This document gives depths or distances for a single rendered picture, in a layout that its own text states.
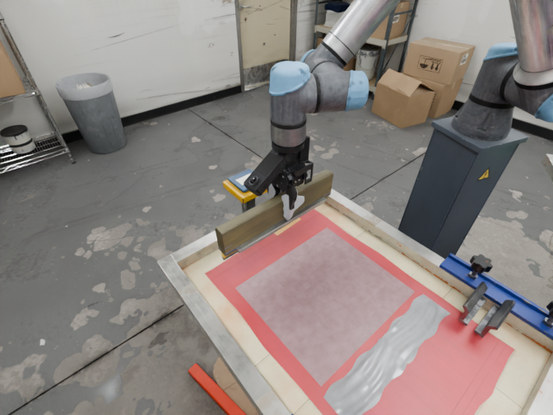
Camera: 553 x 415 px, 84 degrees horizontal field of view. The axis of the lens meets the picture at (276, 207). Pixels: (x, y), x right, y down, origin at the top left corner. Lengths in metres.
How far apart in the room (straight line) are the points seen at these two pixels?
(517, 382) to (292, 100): 0.71
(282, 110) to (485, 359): 0.67
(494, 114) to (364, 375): 0.75
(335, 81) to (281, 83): 0.11
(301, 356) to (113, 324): 1.48
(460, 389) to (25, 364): 1.94
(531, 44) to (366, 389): 0.75
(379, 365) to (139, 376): 1.35
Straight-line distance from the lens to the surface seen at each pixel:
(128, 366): 1.90
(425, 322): 0.83
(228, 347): 0.70
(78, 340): 2.09
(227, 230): 0.69
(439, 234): 1.20
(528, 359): 0.90
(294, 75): 0.60
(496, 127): 1.06
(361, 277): 0.86
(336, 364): 0.73
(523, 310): 0.91
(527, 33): 0.84
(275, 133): 0.65
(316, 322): 0.77
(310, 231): 0.94
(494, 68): 1.02
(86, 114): 3.41
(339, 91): 0.64
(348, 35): 0.75
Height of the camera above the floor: 1.62
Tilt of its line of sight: 41 degrees down
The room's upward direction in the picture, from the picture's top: straight up
